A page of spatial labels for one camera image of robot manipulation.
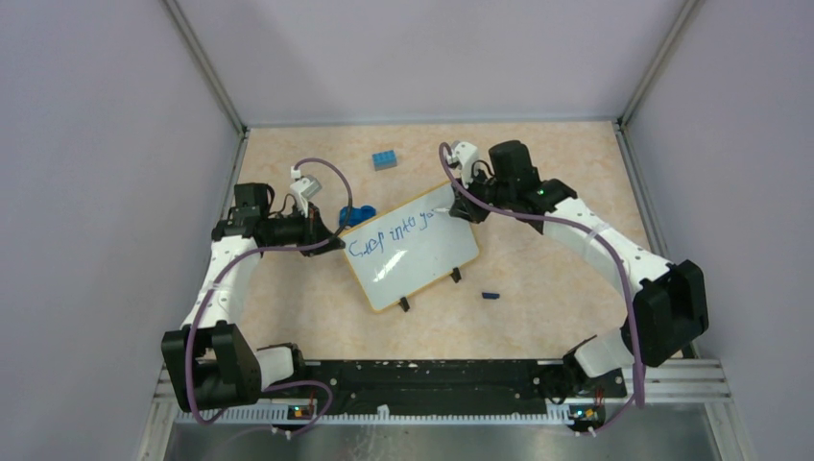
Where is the blue toy wheel block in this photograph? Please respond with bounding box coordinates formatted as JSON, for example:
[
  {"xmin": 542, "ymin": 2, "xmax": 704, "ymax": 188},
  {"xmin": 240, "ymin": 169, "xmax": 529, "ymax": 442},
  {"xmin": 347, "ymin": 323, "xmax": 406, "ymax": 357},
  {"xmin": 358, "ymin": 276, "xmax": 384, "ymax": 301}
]
[{"xmin": 338, "ymin": 205, "xmax": 376, "ymax": 229}]

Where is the black right board foot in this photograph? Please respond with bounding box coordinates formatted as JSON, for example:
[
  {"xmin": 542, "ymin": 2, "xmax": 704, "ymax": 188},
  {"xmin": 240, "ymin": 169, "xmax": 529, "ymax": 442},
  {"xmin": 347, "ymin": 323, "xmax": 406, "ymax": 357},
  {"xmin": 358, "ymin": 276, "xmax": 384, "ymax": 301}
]
[{"xmin": 450, "ymin": 267, "xmax": 462, "ymax": 283}]

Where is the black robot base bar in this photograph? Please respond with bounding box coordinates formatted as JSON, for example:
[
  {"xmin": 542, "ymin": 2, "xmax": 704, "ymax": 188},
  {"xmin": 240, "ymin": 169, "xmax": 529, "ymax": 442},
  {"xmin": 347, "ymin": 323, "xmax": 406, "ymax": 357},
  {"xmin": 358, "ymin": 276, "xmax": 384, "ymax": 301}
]
[{"xmin": 248, "ymin": 338, "xmax": 628, "ymax": 422}]

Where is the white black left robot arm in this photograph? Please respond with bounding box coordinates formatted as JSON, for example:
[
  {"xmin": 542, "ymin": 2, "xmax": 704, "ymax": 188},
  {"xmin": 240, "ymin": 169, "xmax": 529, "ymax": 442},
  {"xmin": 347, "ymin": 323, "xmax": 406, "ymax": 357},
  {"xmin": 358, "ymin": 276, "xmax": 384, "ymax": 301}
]
[{"xmin": 160, "ymin": 176, "xmax": 345, "ymax": 413}]

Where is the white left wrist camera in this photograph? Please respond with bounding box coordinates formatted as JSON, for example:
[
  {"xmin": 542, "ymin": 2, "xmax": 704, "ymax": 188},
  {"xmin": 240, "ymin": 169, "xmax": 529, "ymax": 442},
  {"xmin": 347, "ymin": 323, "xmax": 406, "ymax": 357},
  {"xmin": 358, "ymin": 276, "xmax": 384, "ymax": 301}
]
[{"xmin": 289, "ymin": 166, "xmax": 322, "ymax": 217}]

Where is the yellow-framed whiteboard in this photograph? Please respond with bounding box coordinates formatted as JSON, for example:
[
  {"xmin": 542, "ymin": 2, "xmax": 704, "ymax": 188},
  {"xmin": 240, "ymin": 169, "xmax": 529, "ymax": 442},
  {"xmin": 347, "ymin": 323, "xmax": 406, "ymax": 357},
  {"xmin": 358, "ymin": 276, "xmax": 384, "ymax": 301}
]
[{"xmin": 341, "ymin": 182, "xmax": 480, "ymax": 312}]

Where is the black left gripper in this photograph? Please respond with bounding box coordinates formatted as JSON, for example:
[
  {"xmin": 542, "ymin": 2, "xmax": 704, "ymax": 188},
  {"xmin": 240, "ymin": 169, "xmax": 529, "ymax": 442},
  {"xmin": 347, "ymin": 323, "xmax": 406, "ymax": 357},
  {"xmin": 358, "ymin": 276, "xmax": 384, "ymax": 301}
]
[{"xmin": 267, "ymin": 201, "xmax": 346, "ymax": 256}]

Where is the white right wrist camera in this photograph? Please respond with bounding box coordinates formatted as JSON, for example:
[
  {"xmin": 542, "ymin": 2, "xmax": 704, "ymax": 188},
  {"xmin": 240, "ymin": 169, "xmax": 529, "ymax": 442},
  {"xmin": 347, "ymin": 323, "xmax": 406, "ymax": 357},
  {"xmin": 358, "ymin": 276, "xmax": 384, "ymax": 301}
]
[{"xmin": 444, "ymin": 140, "xmax": 479, "ymax": 188}]

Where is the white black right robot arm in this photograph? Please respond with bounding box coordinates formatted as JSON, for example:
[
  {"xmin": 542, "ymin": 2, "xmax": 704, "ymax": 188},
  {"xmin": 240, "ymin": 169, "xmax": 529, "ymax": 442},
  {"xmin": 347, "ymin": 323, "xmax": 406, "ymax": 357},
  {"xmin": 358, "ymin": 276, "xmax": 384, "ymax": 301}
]
[{"xmin": 439, "ymin": 140, "xmax": 708, "ymax": 396}]

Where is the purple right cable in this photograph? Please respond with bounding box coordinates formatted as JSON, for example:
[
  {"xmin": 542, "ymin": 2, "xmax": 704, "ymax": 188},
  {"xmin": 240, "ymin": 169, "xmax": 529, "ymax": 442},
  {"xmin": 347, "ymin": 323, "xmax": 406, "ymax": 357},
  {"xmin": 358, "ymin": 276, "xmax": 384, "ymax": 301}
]
[{"xmin": 439, "ymin": 142, "xmax": 647, "ymax": 438}]

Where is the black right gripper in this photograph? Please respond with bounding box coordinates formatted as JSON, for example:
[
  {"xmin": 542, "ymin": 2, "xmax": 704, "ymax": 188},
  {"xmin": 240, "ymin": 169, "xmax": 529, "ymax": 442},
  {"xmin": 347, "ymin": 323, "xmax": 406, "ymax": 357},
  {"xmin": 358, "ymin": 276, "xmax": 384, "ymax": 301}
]
[{"xmin": 451, "ymin": 165, "xmax": 515, "ymax": 225}]

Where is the white cable duct strip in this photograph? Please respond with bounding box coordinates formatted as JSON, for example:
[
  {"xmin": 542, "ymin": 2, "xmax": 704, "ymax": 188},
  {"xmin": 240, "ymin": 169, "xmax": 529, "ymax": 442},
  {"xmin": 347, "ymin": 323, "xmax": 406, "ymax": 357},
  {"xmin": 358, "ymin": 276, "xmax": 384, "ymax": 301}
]
[{"xmin": 175, "ymin": 404, "xmax": 572, "ymax": 426}]

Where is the blue lego brick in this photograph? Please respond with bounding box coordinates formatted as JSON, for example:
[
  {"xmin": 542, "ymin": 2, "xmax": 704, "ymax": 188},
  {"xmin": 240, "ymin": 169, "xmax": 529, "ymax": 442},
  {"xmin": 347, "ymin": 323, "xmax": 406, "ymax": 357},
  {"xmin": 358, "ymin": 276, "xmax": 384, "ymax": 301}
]
[{"xmin": 371, "ymin": 150, "xmax": 398, "ymax": 171}]

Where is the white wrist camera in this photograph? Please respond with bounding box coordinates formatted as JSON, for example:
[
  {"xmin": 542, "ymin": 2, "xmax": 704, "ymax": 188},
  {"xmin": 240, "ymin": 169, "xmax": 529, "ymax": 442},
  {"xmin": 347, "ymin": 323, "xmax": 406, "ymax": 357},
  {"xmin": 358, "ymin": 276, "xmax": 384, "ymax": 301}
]
[
  {"xmin": 289, "ymin": 166, "xmax": 322, "ymax": 217},
  {"xmin": 444, "ymin": 140, "xmax": 479, "ymax": 188}
]

